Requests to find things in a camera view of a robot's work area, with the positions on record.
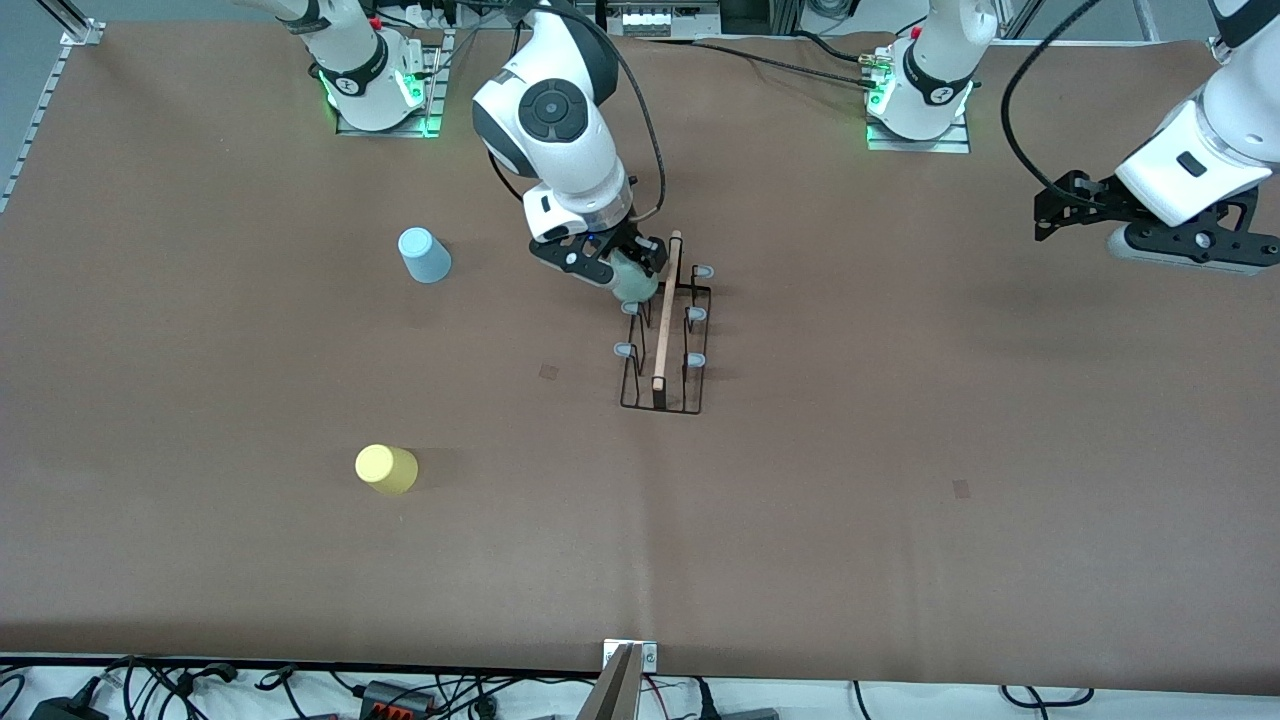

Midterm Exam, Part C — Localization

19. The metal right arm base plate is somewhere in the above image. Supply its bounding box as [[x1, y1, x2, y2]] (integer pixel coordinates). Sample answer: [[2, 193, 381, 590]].
[[335, 30, 446, 138]]

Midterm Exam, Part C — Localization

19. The light blue plastic cup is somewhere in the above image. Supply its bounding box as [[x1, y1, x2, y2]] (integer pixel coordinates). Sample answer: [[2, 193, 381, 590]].
[[397, 227, 453, 285]]

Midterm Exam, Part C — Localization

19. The black power adapter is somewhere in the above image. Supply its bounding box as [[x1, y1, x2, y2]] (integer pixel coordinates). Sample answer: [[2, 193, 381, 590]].
[[28, 690, 109, 720]]

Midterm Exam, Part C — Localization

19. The brown table cover sheet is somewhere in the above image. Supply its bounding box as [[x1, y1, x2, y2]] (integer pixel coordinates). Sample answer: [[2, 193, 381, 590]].
[[0, 20, 1280, 698]]

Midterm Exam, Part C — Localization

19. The perforated metal rail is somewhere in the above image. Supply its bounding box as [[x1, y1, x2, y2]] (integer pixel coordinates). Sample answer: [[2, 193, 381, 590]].
[[0, 50, 63, 214]]

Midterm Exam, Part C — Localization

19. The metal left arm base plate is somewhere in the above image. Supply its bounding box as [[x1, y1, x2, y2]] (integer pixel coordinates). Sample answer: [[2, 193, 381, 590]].
[[865, 108, 971, 154]]

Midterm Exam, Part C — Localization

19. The thick black cable connector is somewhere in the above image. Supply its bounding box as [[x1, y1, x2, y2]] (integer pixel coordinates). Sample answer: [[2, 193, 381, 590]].
[[178, 660, 239, 693]]

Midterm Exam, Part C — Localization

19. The black braided table cable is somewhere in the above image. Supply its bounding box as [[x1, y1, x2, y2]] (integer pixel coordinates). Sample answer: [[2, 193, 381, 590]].
[[640, 35, 881, 91]]

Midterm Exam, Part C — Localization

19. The white terminal block unit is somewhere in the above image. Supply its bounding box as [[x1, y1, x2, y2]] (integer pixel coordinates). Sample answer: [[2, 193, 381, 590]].
[[615, 5, 691, 36]]

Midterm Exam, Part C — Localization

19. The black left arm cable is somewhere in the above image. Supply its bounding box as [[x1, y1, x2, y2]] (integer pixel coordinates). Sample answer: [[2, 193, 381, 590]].
[[1001, 0, 1091, 201]]

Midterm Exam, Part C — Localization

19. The yellow plastic cup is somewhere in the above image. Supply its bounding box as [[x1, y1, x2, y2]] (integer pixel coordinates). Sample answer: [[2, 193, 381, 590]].
[[355, 444, 420, 496]]

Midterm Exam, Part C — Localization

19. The pale green plastic cup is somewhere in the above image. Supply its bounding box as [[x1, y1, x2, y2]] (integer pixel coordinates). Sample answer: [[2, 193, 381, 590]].
[[606, 250, 663, 307]]

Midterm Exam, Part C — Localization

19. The black orange connector box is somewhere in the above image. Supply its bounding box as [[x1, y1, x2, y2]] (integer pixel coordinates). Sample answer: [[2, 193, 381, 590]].
[[358, 680, 437, 717]]

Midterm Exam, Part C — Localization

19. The white power strip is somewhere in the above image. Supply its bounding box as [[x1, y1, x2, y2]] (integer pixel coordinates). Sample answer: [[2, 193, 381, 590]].
[[375, 0, 471, 29]]

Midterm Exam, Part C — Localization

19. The grey camera mounting pole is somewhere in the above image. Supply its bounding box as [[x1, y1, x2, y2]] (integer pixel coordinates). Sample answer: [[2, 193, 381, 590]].
[[575, 643, 643, 720]]

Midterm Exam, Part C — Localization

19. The black wire cup holder rack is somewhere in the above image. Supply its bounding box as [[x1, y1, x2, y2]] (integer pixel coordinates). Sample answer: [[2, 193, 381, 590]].
[[612, 230, 717, 416]]

